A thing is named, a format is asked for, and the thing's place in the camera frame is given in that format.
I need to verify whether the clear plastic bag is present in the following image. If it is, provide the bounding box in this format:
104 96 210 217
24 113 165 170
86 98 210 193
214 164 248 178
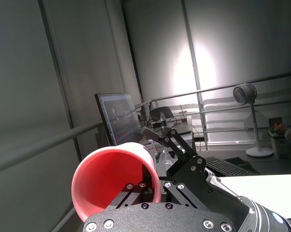
158 149 179 171

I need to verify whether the right wrist silver camera mount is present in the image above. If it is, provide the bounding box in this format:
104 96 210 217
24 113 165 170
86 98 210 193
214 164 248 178
204 168 244 203

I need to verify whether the small white jar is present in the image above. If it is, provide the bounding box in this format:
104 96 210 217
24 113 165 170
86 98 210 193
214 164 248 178
142 142 158 158

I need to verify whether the thick grey railing bar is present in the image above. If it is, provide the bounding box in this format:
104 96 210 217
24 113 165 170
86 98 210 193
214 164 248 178
0 120 104 177

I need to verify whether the black computer monitor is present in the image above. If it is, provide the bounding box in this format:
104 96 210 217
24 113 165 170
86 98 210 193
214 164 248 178
94 93 146 147

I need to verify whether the colourful small decoration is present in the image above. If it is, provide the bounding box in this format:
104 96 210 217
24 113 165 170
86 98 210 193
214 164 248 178
268 117 289 134

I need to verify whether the white storage box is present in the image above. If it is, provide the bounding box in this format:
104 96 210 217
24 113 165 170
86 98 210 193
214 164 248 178
270 132 291 160

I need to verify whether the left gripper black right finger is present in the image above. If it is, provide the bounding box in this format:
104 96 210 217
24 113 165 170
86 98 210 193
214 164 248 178
163 180 202 209

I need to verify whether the black laptop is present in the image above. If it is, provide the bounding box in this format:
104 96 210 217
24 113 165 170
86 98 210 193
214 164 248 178
149 106 176 123

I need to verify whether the black keyboard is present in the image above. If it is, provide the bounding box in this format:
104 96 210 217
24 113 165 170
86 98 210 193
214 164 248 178
204 156 256 177

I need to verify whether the clear water bottle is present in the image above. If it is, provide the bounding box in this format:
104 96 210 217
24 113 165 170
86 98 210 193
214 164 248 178
159 111 167 128

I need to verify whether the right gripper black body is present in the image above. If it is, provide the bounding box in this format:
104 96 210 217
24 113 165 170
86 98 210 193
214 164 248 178
166 156 251 219

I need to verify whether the grey railing upright post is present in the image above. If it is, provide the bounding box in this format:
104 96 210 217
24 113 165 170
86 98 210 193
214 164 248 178
195 90 209 152

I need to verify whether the grey metal railing bar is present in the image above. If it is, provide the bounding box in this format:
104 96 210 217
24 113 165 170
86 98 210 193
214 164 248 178
135 71 291 109
200 100 291 114

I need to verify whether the drink cup with straw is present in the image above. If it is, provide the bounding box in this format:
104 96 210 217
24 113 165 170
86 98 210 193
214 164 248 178
179 104 189 124

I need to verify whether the white standing fan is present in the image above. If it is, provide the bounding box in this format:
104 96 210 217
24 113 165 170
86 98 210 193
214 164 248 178
233 83 274 158

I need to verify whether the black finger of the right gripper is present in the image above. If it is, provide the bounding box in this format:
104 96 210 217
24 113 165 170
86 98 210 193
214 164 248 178
140 127 197 160

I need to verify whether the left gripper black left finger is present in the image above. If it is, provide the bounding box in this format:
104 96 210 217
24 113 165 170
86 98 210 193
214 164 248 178
106 181 148 211

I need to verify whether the grey vertical frame post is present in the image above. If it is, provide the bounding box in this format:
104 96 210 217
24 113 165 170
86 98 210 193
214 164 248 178
38 0 82 158

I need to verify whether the pink plastic cup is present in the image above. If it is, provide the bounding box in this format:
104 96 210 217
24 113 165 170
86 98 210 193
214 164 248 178
71 142 163 223

